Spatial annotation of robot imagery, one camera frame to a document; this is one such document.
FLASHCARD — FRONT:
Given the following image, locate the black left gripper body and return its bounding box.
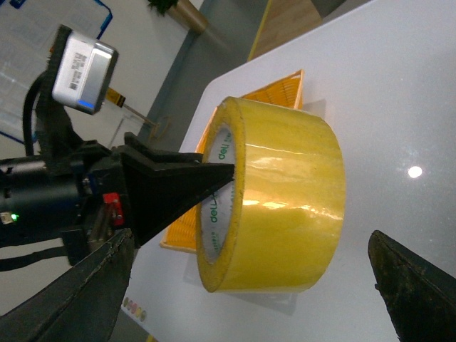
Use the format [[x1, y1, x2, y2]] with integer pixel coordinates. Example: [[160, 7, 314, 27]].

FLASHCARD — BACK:
[[46, 140, 136, 266]]

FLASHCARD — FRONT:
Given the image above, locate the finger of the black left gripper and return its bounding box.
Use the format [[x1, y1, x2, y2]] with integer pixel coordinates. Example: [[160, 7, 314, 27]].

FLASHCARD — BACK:
[[120, 133, 234, 246]]

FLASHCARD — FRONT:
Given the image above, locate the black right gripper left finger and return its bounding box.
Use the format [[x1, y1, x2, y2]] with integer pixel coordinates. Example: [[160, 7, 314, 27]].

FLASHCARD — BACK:
[[1, 229, 135, 341]]

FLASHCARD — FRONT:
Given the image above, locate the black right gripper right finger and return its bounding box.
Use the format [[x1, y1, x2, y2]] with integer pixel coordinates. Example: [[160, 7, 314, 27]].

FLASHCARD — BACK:
[[368, 230, 455, 341]]

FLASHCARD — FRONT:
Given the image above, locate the yellow tape roll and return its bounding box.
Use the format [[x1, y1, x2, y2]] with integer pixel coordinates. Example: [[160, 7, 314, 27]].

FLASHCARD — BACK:
[[196, 97, 346, 292]]

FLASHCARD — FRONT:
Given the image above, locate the yellow woven basket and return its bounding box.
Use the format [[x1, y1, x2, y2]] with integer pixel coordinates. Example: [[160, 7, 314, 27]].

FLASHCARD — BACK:
[[160, 69, 304, 254]]

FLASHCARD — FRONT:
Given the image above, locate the black camera cable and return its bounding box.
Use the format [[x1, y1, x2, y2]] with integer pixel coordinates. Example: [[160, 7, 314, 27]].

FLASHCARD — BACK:
[[21, 71, 54, 157]]

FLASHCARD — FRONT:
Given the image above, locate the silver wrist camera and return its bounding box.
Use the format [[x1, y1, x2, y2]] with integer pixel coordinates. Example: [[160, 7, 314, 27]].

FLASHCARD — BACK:
[[52, 31, 118, 115]]

